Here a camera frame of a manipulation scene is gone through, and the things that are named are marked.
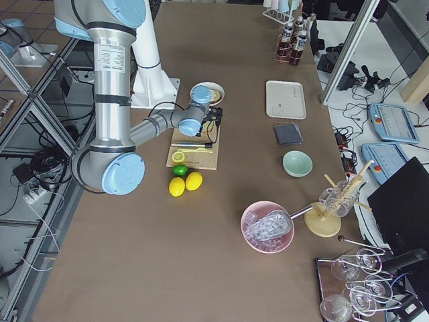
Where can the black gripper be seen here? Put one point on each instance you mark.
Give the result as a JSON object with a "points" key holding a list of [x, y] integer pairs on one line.
{"points": [[202, 129]]}

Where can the white round plate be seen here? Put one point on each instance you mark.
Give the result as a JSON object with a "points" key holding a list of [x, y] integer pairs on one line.
{"points": [[211, 85]]}

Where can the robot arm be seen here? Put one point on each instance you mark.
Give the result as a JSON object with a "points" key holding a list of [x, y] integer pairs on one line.
{"points": [[131, 91]]}

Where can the cream rabbit tray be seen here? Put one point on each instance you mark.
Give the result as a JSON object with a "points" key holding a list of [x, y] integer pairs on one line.
{"points": [[285, 100]]}

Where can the bottom bread slice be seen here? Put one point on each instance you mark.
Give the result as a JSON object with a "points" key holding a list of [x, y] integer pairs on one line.
{"points": [[215, 96]]}

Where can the wooden cutting board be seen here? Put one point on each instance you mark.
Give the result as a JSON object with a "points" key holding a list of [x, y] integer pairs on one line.
{"points": [[203, 161]]}

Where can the yellow plastic knife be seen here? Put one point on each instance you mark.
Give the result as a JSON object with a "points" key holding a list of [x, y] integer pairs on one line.
{"points": [[194, 150]]}

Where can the half lemon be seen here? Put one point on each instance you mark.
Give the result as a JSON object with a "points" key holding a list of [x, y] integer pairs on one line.
{"points": [[178, 157]]}

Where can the green lime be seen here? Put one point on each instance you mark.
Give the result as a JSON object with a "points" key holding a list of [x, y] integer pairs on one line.
{"points": [[180, 169]]}

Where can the upper whole lemon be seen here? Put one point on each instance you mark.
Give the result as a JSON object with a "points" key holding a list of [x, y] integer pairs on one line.
{"points": [[193, 181]]}

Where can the whole lemon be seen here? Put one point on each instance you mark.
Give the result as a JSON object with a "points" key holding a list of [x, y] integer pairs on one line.
{"points": [[177, 186], [193, 181]]}

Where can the grey folded cloth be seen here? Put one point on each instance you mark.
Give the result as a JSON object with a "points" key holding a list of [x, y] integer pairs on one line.
{"points": [[288, 134]]}

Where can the lower whole lemon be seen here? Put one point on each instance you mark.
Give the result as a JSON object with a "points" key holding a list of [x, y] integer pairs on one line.
{"points": [[177, 186]]}

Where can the mint green bowl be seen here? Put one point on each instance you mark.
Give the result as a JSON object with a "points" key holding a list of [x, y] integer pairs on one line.
{"points": [[297, 163]]}

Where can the lower right dark bottle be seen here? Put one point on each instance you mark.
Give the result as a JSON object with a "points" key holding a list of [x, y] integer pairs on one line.
{"points": [[298, 48]]}

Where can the pink bowl of ice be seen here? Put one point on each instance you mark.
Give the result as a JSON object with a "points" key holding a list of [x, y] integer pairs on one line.
{"points": [[257, 211]]}

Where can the white cup rack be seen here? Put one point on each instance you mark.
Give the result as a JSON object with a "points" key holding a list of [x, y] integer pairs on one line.
{"points": [[281, 11]]}

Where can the metal ice scoop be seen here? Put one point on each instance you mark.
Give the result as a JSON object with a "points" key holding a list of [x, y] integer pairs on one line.
{"points": [[275, 224]]}

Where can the wooden cup stand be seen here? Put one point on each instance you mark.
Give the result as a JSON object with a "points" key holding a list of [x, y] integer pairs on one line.
{"points": [[319, 221]]}

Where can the clear glass mug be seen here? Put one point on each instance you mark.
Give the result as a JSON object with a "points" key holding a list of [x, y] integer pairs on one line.
{"points": [[340, 199]]}

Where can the upper teach pendant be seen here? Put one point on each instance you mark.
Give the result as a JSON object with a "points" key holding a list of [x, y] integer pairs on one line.
{"points": [[393, 123]]}

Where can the teach pendant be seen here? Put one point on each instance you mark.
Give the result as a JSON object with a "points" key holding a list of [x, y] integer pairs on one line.
{"points": [[388, 158], [393, 123]]}

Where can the lower teach pendant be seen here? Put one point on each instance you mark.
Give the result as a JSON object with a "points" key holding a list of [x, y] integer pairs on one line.
{"points": [[388, 158]]}

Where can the black laptop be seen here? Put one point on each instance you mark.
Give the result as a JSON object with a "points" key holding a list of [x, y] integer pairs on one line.
{"points": [[400, 207]]}

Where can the wine glass rack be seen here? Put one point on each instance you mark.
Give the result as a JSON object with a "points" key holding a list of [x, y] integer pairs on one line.
{"points": [[354, 286]]}

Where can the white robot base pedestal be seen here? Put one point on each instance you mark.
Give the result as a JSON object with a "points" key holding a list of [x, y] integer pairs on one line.
{"points": [[152, 87]]}

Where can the copper wire bottle rack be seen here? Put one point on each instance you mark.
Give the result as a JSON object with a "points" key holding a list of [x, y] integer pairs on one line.
{"points": [[284, 55]]}

